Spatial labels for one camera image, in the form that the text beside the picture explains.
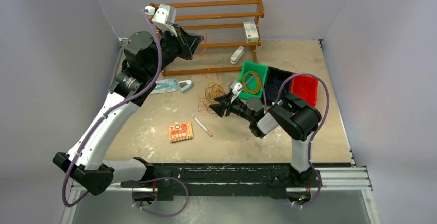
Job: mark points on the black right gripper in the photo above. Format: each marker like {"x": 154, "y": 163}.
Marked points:
{"x": 224, "y": 103}

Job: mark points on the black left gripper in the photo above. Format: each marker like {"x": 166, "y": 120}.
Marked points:
{"x": 187, "y": 42}

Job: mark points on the green plastic bin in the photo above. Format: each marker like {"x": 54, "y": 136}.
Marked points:
{"x": 252, "y": 77}

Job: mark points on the black plastic bin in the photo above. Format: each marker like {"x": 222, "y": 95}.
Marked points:
{"x": 275, "y": 78}

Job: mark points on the red plastic bin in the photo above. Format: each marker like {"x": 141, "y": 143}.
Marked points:
{"x": 306, "y": 88}

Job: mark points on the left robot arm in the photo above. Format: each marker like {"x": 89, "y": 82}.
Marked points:
{"x": 145, "y": 59}

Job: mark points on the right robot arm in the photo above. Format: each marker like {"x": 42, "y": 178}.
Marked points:
{"x": 296, "y": 117}

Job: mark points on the wooden shelf rack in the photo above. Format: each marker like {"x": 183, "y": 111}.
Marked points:
{"x": 251, "y": 43}

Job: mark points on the red marker pen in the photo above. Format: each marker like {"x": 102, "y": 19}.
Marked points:
{"x": 203, "y": 127}

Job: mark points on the blue toothbrush blister pack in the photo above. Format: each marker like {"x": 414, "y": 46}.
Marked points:
{"x": 166, "y": 86}

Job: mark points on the orange snack packet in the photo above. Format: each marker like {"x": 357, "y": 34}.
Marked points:
{"x": 180, "y": 132}

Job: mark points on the white stapler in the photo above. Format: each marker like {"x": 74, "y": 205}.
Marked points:
{"x": 237, "y": 55}

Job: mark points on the white cardboard box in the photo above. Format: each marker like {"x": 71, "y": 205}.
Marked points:
{"x": 251, "y": 32}

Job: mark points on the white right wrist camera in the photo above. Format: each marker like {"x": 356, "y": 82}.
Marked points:
{"x": 235, "y": 89}

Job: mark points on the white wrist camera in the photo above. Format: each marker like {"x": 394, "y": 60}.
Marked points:
{"x": 163, "y": 17}
{"x": 235, "y": 89}

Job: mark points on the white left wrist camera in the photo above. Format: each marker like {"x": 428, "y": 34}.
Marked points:
{"x": 163, "y": 17}

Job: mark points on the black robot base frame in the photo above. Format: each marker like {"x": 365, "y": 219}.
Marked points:
{"x": 273, "y": 180}

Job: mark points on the aluminium rail frame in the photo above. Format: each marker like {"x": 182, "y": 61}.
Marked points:
{"x": 332, "y": 178}

